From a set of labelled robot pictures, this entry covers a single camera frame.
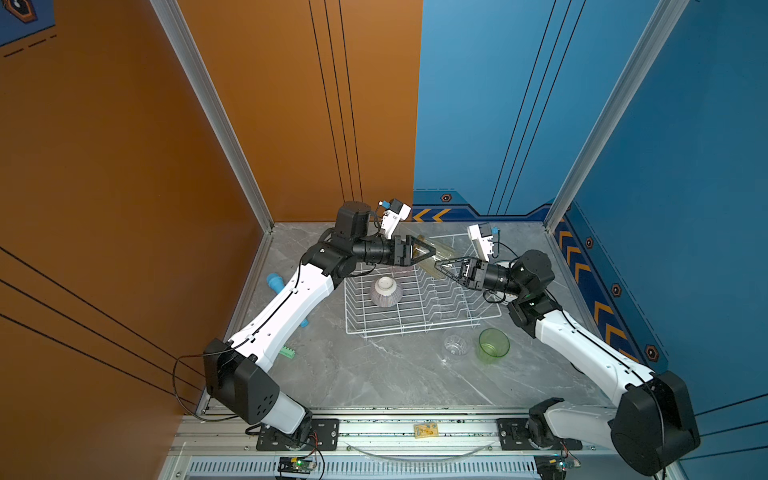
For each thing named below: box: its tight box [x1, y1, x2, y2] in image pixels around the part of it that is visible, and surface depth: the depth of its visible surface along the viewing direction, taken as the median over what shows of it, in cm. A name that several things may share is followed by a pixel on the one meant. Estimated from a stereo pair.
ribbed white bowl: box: [370, 276, 403, 308], surface depth 95 cm
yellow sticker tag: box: [414, 423, 439, 439], surface depth 75 cm
